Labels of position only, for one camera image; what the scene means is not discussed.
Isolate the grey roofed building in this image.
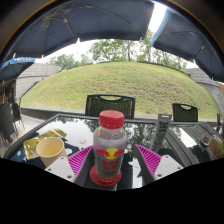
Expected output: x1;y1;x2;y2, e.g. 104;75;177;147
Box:
184;67;224;115

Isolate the dark slatted table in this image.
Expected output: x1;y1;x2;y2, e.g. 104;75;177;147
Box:
164;121;224;168

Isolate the dark wicker chair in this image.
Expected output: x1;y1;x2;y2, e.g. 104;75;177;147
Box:
0;103;16;148
11;101;26;130

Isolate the small dark cup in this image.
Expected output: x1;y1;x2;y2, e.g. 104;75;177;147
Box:
199;134;213;150

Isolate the navy umbrella with blue edge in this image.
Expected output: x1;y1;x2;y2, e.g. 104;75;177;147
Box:
0;56;37;83

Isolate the cream mug with yellow handle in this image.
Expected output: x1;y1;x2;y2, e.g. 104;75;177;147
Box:
35;136;69;168

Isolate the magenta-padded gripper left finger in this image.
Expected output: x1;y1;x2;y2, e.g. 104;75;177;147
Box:
44;144;98;188

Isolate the clear red-capped drink bottle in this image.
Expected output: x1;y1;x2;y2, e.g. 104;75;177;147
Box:
92;110;128;183

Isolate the flat round red coaster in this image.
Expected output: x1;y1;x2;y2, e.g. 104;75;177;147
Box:
89;165;123;188

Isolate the large navy patio umbrella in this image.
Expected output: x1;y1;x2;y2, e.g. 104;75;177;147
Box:
0;0;156;65

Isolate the grey wooden shed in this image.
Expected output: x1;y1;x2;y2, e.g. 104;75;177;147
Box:
14;62;63;100

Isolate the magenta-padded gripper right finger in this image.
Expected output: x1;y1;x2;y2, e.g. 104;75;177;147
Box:
132;143;184;186

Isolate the brown paper bag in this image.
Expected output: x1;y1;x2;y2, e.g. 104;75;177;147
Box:
209;134;224;160

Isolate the grey umbrella pole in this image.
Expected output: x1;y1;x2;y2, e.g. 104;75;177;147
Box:
150;113;173;154

